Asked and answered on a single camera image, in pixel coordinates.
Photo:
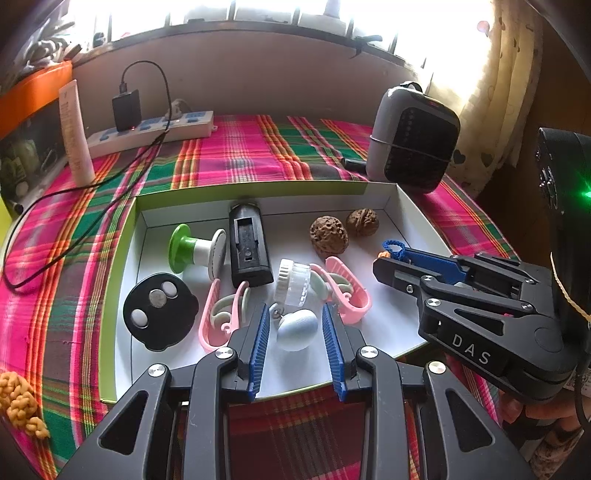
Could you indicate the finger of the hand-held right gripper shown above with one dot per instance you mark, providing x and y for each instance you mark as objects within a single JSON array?
[
  {"x": 434, "y": 265},
  {"x": 397, "y": 272}
]

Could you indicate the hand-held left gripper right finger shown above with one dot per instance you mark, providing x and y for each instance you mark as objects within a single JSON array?
[{"x": 334, "y": 350}]

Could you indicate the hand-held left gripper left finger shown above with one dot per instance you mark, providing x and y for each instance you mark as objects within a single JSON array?
[{"x": 258, "y": 350}]

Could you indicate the white egg-shaped ball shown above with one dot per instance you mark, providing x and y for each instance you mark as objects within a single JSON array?
[{"x": 295, "y": 330}]

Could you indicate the pink clip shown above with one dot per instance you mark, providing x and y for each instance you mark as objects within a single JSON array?
[
  {"x": 355, "y": 304},
  {"x": 207, "y": 332}
]

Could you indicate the shallow green cardboard box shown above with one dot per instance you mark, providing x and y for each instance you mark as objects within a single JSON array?
[{"x": 388, "y": 337}]

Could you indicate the ridged walnut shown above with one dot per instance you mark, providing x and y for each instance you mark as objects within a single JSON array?
[{"x": 363, "y": 222}]

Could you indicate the pitted walnut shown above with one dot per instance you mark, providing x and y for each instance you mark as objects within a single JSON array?
[{"x": 328, "y": 236}]

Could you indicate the small white jar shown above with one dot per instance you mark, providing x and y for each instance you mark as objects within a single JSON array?
[{"x": 293, "y": 281}]

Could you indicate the black round remote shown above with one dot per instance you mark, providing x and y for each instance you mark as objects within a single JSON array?
[{"x": 175, "y": 318}]

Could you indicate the black rectangular device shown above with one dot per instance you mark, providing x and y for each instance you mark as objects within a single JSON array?
[{"x": 265, "y": 258}]

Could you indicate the green and white spool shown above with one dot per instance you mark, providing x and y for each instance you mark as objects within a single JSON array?
[{"x": 184, "y": 249}]

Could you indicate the person's right hand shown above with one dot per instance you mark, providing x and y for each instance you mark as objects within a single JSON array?
[{"x": 549, "y": 413}]

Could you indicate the small grey space heater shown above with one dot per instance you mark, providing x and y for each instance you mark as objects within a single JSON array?
[{"x": 415, "y": 138}]

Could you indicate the plaid cloth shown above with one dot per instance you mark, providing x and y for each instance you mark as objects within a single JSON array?
[{"x": 277, "y": 147}]

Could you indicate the heart print curtain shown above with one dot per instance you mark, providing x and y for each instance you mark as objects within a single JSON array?
[{"x": 503, "y": 92}]

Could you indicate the white power strip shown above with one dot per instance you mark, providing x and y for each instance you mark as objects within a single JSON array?
[{"x": 152, "y": 134}]

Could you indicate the twisted fried dough snack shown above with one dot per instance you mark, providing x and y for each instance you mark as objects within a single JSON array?
[{"x": 21, "y": 401}]

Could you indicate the white plug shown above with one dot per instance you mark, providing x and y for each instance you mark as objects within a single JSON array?
[{"x": 176, "y": 110}]

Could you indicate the black charger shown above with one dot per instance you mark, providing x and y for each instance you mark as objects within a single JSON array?
[{"x": 127, "y": 110}]

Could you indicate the cream cosmetic tube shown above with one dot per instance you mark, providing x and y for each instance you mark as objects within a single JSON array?
[{"x": 76, "y": 138}]

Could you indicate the window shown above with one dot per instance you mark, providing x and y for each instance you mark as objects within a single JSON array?
[{"x": 277, "y": 9}]

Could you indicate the orange lidded storage bin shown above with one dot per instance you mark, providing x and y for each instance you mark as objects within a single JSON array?
[{"x": 37, "y": 87}]

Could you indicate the potted succulent plant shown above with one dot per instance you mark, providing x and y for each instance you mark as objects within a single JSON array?
[{"x": 41, "y": 46}]

